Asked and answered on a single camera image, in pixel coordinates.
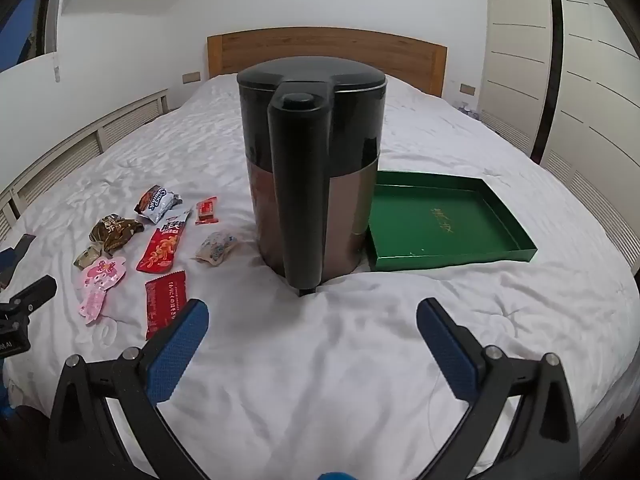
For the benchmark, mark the pale candy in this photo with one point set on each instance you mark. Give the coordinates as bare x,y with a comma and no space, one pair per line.
216,247

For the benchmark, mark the green tray box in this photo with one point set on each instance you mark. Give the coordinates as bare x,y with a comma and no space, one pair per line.
440,220

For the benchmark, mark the wooden headboard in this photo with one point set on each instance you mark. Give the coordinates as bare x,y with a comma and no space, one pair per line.
325,45

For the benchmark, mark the small tan snack packet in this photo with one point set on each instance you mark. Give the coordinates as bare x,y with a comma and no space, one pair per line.
89,257

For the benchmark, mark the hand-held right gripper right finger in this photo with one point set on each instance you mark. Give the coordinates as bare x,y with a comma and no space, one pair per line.
447,352

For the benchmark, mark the window with dark frame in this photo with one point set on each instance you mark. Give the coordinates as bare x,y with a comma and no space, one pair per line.
20,25

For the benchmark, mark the silver and brown cookie packet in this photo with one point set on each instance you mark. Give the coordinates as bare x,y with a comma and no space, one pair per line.
156,202

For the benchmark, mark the white slatted radiator cover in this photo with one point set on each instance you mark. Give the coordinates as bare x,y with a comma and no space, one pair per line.
75,155

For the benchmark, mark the long red snack packet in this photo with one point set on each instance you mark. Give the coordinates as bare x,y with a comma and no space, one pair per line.
160,250

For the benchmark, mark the wall switch plate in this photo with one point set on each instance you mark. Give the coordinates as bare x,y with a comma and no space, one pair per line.
467,88
191,78

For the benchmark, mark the white wardrobe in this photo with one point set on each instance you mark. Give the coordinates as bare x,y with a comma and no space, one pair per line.
590,85

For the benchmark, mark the black and brown electric kettle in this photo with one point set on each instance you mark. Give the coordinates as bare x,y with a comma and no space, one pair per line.
305,160

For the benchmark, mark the white bed quilt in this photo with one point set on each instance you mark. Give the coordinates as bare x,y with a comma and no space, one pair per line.
325,360

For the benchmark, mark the small red candy packet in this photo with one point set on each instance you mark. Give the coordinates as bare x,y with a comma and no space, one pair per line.
206,211

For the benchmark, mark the red rectangular snack packet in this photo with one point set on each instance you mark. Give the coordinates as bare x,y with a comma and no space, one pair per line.
165,300

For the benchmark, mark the pink cartoon snack packet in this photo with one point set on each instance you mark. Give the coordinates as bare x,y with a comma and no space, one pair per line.
100,280

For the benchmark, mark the brown snack packet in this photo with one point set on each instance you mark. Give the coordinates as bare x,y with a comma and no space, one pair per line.
115,232

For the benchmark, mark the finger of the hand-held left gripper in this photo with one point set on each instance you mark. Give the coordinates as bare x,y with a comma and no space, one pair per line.
22,245
37,292

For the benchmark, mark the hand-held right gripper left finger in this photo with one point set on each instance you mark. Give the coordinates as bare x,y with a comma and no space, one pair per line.
177,352

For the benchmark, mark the bedside clutter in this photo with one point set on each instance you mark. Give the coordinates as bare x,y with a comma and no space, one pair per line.
469,110

